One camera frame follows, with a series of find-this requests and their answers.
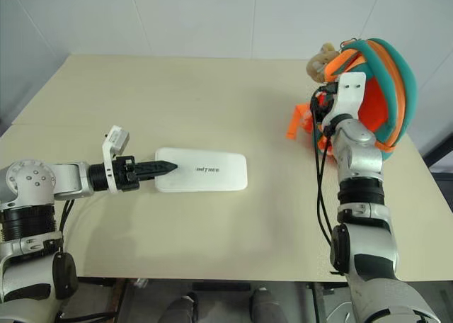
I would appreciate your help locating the white rectangular box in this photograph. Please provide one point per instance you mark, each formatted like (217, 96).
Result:
(212, 170)

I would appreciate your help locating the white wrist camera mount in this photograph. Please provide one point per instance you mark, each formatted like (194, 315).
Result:
(109, 153)
(348, 89)

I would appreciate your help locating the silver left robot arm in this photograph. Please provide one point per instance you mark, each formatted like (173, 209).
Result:
(67, 179)

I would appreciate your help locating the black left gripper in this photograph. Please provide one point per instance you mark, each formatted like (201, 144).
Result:
(124, 174)

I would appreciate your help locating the dark rounded shape under table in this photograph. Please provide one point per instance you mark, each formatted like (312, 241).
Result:
(265, 305)
(182, 309)

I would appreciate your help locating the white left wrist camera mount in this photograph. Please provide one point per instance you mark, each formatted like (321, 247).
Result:
(109, 153)

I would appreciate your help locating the black furniture piece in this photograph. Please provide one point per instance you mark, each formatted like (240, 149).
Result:
(442, 167)

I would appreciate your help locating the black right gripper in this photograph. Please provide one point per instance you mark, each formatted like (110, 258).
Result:
(320, 111)

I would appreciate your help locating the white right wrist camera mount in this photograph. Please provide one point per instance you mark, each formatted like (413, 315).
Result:
(348, 89)

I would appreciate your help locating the orange and teal backpack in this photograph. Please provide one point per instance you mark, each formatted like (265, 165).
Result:
(389, 78)

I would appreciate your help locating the beige plush toy pendant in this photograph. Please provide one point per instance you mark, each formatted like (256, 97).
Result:
(320, 62)

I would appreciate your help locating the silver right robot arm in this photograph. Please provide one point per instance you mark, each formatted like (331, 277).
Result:
(361, 149)

